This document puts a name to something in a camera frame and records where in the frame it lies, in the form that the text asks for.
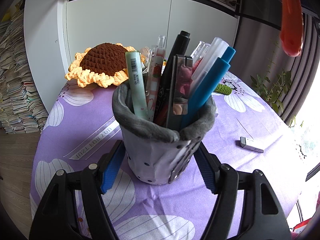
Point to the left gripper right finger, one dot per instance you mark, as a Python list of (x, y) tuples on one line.
[(208, 167)]

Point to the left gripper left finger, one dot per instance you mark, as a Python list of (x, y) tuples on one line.
[(111, 165)]

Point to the grey fabric pen holder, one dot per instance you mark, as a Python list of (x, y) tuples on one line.
[(158, 155)]

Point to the metallic ruler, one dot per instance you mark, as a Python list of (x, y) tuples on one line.
[(179, 91)]

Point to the blue marker pen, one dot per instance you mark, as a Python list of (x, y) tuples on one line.
[(207, 86)]

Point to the pale green pen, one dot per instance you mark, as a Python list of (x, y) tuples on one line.
[(134, 69)]

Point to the pink strawberry gel pen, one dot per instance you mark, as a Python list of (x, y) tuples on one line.
[(155, 66)]

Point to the red pen clear cap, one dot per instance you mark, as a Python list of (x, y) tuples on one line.
[(199, 53)]

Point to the translucent white pen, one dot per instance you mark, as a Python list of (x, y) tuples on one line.
[(216, 49)]

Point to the orange rocket-shaped pen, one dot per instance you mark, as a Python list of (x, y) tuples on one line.
[(291, 34)]

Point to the white printed ribbon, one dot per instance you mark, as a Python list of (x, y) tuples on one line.
[(95, 141)]

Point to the grey white eraser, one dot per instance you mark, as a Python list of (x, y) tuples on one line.
[(249, 144)]

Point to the purple floral tablecloth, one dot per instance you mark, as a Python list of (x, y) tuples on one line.
[(151, 198)]

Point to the crocheted sunflower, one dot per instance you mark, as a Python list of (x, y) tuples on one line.
[(104, 65)]

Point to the green leafy houseplant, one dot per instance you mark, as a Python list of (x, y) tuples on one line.
[(281, 85)]

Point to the stack of papers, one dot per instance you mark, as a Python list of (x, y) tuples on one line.
[(22, 110)]

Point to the grey curtain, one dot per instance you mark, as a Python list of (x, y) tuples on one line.
[(260, 57)]

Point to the white cabinet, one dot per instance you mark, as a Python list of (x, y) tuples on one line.
[(55, 30)]

